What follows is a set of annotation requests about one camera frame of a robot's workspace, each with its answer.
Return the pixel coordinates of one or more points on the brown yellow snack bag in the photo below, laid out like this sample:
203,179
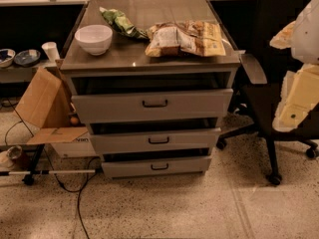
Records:
188,37

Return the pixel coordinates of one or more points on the black office chair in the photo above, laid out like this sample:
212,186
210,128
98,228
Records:
258,82

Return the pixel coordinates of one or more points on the white paper cup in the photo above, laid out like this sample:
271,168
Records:
50,49

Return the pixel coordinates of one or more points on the small orange ball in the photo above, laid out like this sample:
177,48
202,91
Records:
74,121

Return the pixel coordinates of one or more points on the low grey shelf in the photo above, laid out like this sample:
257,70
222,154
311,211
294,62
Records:
23,71

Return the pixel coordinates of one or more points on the grey middle drawer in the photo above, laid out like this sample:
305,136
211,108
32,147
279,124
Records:
154,140

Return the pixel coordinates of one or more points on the green chip bag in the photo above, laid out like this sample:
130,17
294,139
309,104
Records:
121,23

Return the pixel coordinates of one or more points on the white box with print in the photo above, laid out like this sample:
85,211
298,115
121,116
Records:
79,147

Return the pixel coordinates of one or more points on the blue white bowl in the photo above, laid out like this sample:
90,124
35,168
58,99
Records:
6,57

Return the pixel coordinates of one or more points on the open cardboard box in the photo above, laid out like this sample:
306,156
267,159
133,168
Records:
46,105

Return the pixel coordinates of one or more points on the grey drawer cabinet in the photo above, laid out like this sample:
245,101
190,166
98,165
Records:
126,69

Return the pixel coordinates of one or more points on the grey top drawer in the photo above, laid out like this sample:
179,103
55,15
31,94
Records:
152,106

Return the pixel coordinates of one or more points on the grey bottom drawer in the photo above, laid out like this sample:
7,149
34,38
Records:
151,167

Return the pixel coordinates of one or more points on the grey drawer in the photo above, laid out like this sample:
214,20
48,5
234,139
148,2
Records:
151,167
152,106
154,140

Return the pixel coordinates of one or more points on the black white stand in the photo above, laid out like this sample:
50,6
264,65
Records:
22,161

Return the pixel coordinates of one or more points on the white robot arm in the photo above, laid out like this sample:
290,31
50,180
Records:
300,90

